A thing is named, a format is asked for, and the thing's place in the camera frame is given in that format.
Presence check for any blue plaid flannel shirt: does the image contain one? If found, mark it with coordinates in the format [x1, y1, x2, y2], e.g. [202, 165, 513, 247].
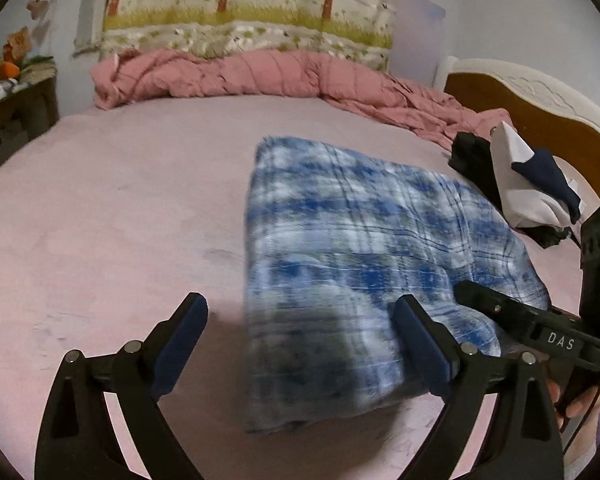
[245, 136, 550, 432]

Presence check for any white and navy garment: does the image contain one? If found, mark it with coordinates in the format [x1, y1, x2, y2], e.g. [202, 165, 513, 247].
[490, 122, 583, 230]

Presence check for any white and brown headboard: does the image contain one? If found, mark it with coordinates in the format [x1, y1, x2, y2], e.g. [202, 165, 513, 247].
[434, 56, 600, 198]

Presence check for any tree print curtain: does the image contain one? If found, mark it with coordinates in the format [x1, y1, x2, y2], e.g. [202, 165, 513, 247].
[100, 0, 396, 72]

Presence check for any dark wooden side table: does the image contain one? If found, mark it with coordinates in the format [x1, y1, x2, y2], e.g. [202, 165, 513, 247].
[0, 56, 59, 166]

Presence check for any pink quilted comforter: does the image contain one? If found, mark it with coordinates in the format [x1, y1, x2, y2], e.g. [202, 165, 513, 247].
[91, 49, 512, 150]

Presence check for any pink bed sheet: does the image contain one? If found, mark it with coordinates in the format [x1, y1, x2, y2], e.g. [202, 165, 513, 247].
[0, 91, 586, 480]

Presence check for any right hand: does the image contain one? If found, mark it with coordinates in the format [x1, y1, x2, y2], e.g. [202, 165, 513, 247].
[556, 387, 600, 425]

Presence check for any orange stuffed toy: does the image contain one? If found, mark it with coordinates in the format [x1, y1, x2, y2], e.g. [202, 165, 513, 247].
[0, 26, 32, 80]

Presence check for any black garment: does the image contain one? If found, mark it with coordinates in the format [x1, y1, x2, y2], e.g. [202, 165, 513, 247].
[449, 132, 576, 249]

